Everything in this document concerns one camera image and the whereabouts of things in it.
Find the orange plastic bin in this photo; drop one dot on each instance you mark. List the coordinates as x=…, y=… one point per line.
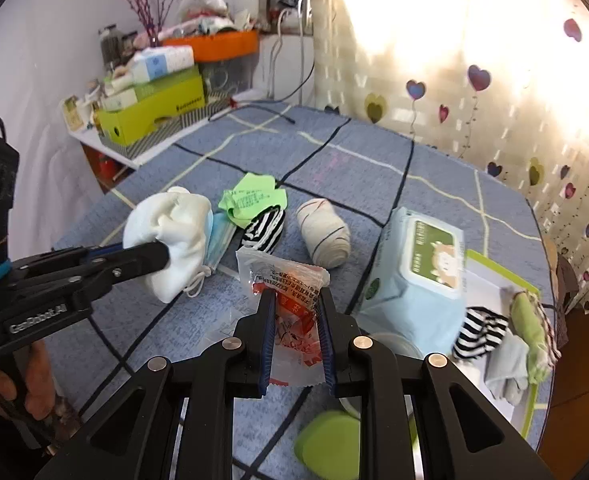
x=209, y=46

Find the beige bandage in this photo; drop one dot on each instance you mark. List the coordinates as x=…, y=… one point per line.
x=322, y=232

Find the light grey cloth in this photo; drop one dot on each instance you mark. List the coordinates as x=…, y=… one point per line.
x=505, y=357

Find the white towel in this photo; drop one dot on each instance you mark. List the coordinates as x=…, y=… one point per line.
x=169, y=230

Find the green cardboard box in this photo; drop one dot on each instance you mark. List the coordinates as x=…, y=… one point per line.
x=149, y=110

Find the green edged box tray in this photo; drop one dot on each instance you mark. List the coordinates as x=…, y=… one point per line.
x=484, y=280

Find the dark brown cloth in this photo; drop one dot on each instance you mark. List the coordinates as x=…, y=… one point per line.
x=564, y=280

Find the lime green printed cleaning cloth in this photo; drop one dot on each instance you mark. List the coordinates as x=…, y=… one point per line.
x=252, y=197

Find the clear storage box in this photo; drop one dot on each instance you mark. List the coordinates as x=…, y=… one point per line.
x=229, y=77

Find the heart print curtain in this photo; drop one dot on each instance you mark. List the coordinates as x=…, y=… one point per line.
x=474, y=35

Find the green plastic jar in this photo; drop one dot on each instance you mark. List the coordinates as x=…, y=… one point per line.
x=329, y=440

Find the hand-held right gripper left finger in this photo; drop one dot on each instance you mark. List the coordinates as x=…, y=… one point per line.
x=269, y=337

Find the large black white striped sock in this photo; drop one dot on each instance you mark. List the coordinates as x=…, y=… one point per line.
x=479, y=335

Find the white side shelf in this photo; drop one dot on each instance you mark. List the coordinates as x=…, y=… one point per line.
x=104, y=147

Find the red printed plastic packet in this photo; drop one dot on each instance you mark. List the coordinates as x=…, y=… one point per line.
x=294, y=280

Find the blue checked bed sheet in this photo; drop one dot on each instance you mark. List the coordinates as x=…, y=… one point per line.
x=354, y=175

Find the white green small carton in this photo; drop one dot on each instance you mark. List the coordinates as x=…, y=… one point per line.
x=119, y=99

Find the dark glass jar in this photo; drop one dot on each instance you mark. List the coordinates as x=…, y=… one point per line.
x=109, y=47

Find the small black white striped sock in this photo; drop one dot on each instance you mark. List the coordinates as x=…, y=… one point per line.
x=264, y=230

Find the light blue wet wipes pack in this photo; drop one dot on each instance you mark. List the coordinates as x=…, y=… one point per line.
x=414, y=300

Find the blue face masks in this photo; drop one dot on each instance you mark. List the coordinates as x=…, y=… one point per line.
x=219, y=242

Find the white blue tissue box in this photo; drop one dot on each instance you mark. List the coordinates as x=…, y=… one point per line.
x=162, y=62

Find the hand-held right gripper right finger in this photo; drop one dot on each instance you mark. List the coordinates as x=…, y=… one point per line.
x=327, y=340

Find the green towel with patterned trim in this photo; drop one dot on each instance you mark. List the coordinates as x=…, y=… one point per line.
x=526, y=320

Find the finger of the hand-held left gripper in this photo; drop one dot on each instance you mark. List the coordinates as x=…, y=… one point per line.
x=144, y=260
x=105, y=251

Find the red canister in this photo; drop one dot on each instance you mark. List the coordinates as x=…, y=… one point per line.
x=107, y=167

